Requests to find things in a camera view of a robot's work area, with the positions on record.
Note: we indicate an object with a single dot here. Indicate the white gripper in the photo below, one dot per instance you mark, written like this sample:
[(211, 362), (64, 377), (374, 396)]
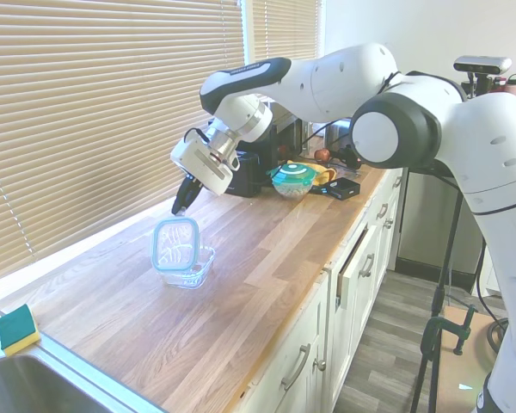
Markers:
[(198, 165)]

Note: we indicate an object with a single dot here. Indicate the clear lid with teal seal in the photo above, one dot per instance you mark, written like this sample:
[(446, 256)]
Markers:
[(174, 245)]

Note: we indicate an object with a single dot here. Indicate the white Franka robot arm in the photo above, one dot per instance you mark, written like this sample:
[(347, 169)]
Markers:
[(490, 129)]

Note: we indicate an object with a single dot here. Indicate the clear glass food container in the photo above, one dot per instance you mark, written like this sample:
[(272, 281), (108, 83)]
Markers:
[(203, 266)]

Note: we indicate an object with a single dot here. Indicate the round bowl with green lid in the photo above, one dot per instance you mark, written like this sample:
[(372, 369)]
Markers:
[(294, 180)]

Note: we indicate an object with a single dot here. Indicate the black boxy countertop appliance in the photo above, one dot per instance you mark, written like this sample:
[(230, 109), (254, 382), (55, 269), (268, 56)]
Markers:
[(249, 176)]

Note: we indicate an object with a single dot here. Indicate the wide beige window blind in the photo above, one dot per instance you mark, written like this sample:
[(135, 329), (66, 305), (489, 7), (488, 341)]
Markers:
[(112, 107)]

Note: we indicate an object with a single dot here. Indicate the red apple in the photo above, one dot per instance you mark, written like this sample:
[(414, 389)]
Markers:
[(322, 155)]

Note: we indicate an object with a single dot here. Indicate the yellow cloth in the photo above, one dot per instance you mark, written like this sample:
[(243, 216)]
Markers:
[(327, 174)]

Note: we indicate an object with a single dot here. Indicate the small black box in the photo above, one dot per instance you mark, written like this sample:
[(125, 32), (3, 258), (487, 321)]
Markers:
[(342, 188)]

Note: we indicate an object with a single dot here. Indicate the white kitchen base cabinet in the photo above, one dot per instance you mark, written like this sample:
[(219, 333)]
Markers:
[(301, 327)]

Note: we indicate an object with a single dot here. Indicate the narrow beige window blind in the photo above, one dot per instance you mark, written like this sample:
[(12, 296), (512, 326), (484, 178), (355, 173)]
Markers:
[(284, 30)]

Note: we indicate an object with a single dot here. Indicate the silver cabinet knob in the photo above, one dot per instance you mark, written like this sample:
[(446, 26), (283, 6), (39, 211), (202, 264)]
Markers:
[(321, 365), (388, 223)]

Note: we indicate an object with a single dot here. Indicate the green and yellow sponge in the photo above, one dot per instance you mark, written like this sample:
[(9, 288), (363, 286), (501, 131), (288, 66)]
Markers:
[(15, 329)]

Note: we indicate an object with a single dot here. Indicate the stainless steel dishwasher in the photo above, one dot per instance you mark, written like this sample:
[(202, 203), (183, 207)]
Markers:
[(425, 223)]

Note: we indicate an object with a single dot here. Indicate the stainless steel sink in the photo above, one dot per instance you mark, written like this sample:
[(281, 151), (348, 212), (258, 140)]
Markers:
[(30, 387)]

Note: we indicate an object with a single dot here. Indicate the black tripod stand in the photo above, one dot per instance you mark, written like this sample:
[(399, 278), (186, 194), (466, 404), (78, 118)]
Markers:
[(442, 286)]

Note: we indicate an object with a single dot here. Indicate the green clamp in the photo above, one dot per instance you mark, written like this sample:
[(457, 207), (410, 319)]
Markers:
[(432, 335)]

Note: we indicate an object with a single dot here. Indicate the red water bottle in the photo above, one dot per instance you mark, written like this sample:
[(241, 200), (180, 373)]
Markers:
[(498, 85)]

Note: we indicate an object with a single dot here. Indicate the plywood base board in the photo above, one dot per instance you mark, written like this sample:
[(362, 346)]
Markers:
[(460, 380)]

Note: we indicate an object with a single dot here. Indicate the pink water bottle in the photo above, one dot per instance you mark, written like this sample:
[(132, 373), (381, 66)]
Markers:
[(514, 85)]

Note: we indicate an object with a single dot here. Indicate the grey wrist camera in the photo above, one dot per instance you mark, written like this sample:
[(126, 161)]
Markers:
[(234, 163)]

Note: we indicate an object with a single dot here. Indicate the silver camera on stand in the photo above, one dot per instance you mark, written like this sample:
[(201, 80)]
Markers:
[(481, 64)]

